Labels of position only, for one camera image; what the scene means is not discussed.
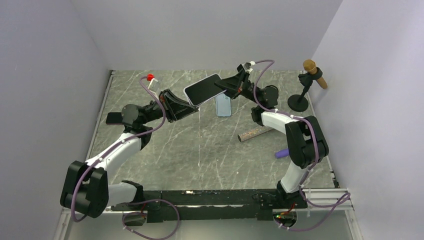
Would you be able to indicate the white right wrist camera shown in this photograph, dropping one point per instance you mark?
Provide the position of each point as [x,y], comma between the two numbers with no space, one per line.
[246,68]

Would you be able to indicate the black round mic stand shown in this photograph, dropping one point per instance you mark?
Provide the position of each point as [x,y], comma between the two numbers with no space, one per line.
[298,102]

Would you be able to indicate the light blue phone case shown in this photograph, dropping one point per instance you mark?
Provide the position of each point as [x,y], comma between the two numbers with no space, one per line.
[223,105]

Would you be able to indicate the glitter rhinestone microphone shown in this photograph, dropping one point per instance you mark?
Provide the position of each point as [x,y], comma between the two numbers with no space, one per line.
[253,133]

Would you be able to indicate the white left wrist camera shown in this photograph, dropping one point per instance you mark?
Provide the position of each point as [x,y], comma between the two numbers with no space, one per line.
[154,84]

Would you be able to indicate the black phone purple frame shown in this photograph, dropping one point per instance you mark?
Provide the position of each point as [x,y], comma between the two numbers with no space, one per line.
[114,118]

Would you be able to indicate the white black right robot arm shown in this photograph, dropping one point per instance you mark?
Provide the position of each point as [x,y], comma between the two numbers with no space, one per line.
[305,140]

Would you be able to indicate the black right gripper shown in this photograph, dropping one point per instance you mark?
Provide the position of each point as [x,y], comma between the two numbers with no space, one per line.
[235,85]

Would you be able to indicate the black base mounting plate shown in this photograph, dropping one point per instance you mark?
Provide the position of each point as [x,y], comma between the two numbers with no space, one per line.
[170,205]

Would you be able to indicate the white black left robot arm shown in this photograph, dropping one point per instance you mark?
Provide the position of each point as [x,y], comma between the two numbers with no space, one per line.
[86,188]

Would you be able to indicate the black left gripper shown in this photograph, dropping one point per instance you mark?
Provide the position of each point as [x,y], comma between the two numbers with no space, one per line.
[175,108]

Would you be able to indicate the aluminium frame rail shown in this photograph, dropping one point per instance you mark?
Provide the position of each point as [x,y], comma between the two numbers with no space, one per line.
[316,199]

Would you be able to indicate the gold microphone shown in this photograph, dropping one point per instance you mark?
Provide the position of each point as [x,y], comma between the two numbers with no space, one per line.
[311,67]

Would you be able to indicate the purple microphone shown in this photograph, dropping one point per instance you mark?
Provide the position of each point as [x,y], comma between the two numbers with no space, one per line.
[282,153]

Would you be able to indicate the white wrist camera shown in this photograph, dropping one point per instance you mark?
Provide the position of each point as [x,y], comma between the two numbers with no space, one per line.
[154,84]
[246,68]

